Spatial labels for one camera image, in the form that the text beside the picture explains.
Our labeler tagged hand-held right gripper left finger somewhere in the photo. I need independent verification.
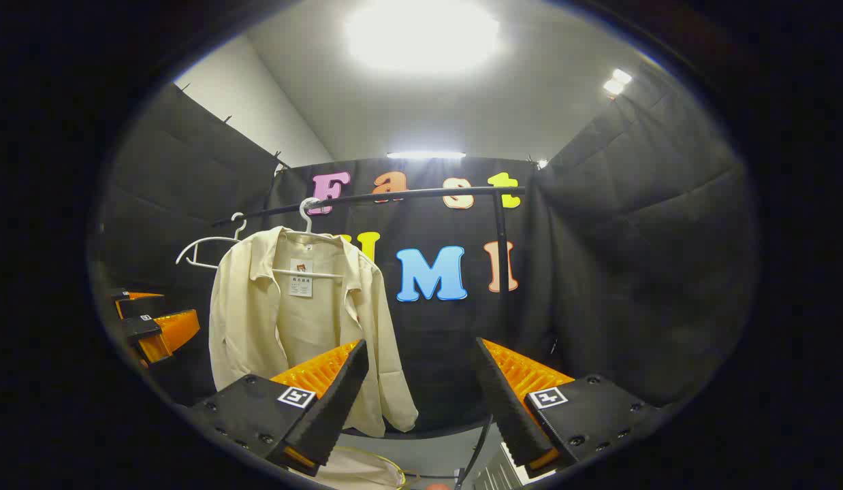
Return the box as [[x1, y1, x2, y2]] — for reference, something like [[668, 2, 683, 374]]
[[190, 339, 370, 477]]

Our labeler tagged small ceiling light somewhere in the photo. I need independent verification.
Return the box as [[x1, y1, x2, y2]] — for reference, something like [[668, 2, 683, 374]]
[[602, 68, 633, 97]]

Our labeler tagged white plastic hanger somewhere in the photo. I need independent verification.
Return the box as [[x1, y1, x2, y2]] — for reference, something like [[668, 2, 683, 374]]
[[176, 212, 249, 270], [272, 197, 345, 280]]

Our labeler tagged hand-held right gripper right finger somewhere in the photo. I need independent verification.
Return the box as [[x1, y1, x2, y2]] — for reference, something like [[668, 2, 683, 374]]
[[475, 337, 661, 480]]

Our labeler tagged cream shirt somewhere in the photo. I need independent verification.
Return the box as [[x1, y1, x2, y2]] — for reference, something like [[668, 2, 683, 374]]
[[208, 227, 419, 438]]

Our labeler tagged large ceiling light panel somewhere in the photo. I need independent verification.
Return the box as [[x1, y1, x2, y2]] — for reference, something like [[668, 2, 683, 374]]
[[345, 0, 502, 73]]

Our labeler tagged black clothes rack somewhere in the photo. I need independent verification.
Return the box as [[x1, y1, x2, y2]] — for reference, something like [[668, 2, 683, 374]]
[[212, 186, 526, 490]]

